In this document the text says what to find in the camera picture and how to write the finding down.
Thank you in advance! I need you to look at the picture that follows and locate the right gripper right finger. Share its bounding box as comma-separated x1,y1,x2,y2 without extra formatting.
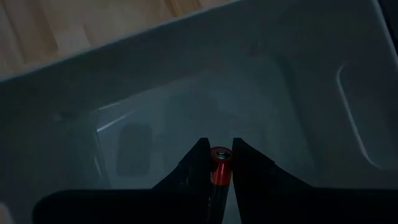
231,138,315,224

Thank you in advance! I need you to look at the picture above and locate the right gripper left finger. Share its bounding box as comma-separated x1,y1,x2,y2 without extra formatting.
149,138,213,224

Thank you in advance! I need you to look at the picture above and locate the red black battery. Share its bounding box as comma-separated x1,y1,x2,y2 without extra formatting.
207,146,234,224

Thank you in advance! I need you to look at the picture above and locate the grey plastic bin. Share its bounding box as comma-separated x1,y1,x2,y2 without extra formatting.
0,0,398,224

